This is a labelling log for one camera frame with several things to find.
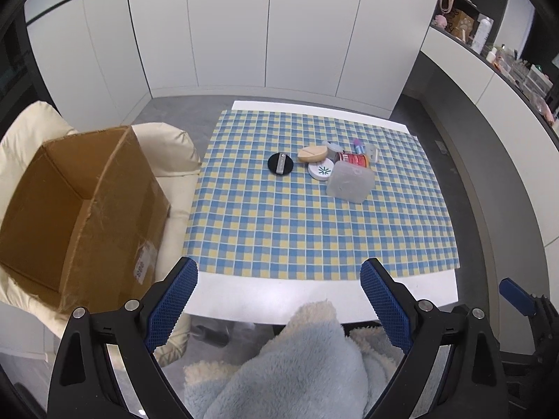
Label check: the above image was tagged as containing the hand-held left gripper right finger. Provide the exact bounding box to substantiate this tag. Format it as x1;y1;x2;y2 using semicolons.
359;258;509;419

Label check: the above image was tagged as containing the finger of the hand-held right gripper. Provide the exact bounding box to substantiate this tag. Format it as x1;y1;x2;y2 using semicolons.
499;277;542;317

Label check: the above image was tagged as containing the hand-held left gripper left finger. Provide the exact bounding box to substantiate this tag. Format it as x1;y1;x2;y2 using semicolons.
47;257;199;419

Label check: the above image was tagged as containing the brown cardboard box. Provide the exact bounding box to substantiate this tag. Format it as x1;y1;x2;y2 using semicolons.
0;126;172;315

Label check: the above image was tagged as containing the translucent square plastic box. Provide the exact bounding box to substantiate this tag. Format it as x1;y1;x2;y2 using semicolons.
326;160;376;204

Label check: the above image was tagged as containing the red label metal can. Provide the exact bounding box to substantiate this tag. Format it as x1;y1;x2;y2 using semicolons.
334;150;370;169

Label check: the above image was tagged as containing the white round compact green logo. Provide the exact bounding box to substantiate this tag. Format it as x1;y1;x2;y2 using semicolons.
307;159;336;182

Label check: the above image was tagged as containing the beige makeup sponge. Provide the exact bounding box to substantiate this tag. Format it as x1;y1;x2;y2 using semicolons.
298;145;328;163

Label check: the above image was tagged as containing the white low table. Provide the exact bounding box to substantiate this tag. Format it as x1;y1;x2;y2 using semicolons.
181;100;461;328

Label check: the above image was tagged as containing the person's light blue fleece clothing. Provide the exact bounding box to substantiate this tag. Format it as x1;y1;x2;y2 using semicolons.
183;299;409;419

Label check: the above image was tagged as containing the blue yellow checked tablecloth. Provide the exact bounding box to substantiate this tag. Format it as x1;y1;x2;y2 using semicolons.
186;109;461;281

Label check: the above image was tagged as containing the cream padded armchair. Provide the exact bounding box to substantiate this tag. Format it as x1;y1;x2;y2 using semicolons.
0;101;202;367

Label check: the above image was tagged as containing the clear drawer organizer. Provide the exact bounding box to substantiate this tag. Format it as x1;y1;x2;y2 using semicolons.
522;63;553;97

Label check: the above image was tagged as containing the clear acrylic organizer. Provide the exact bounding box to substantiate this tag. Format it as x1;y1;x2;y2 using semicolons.
498;46;525;75

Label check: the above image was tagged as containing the tall white spray bottle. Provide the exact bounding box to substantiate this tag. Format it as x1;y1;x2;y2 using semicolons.
471;14;493;52

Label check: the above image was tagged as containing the brown box with paw print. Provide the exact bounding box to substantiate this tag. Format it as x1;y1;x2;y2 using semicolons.
450;9;476;41

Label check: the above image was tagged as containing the white wardrobe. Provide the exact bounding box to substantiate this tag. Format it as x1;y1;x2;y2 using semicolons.
24;0;446;125

